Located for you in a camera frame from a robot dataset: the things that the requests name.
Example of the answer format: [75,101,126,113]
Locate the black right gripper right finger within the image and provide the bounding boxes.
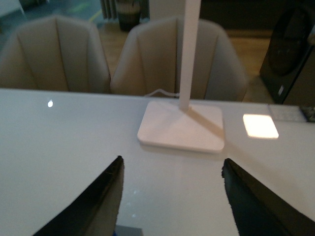
[221,158,315,236]

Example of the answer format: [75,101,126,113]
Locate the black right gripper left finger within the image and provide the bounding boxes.
[35,156,124,236]

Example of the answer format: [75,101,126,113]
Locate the gray square base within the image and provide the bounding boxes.
[113,225,143,236]

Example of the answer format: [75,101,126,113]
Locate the dark label card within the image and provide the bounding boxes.
[268,104,315,122]

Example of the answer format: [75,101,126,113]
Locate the white desk lamp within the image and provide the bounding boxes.
[137,0,225,153]

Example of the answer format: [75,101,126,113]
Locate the beige right chair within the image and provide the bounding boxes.
[110,17,248,101]

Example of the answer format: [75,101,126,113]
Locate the beige chair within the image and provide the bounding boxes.
[110,17,248,101]
[0,15,111,93]

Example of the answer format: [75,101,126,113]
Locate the beige left chair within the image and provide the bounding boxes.
[0,15,111,93]

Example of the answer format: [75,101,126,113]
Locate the black washing machine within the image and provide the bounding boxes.
[260,0,315,106]

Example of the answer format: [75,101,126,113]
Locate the dark wood cabinet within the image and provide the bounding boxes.
[199,0,315,31]

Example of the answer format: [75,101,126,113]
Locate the gray curtain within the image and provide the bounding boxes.
[100,0,118,20]

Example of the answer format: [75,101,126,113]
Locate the woven basket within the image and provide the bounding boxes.
[116,0,141,31]

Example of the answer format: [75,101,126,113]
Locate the white lamp cable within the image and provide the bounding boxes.
[144,88,181,97]

